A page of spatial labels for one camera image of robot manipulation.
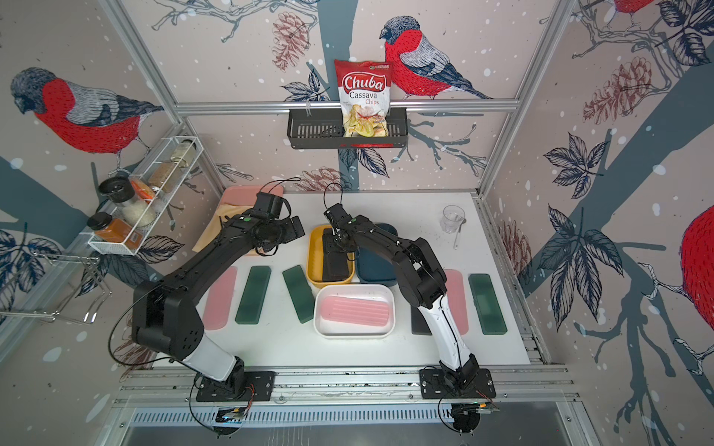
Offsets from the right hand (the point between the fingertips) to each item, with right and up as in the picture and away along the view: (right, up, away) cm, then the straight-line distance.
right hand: (330, 247), depth 98 cm
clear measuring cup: (+47, +10, +9) cm, 49 cm away
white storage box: (+6, -25, -13) cm, 28 cm away
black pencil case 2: (+4, -6, -7) cm, 10 cm away
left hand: (-9, +7, -10) cm, 16 cm away
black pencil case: (0, -5, -6) cm, 7 cm away
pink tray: (-41, +20, +24) cm, 52 cm away
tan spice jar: (-45, +23, -21) cm, 54 cm away
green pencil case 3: (+52, -18, -12) cm, 56 cm away
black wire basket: (-2, +42, -3) cm, 42 cm away
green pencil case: (-25, -16, -7) cm, 31 cm away
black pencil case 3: (+29, -22, -15) cm, 40 cm away
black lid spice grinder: (-46, +13, -30) cm, 56 cm away
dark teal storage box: (+16, -7, -4) cm, 18 cm away
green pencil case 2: (-9, -15, -8) cm, 19 cm away
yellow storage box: (-6, -5, +1) cm, 8 cm away
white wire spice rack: (-46, +32, -12) cm, 57 cm away
